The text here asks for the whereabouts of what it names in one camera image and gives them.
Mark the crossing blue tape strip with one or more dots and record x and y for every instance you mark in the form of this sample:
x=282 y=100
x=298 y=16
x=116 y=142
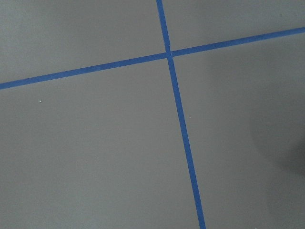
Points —
x=150 y=58

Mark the long blue tape strip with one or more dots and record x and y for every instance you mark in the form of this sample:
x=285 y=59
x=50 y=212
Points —
x=181 y=118

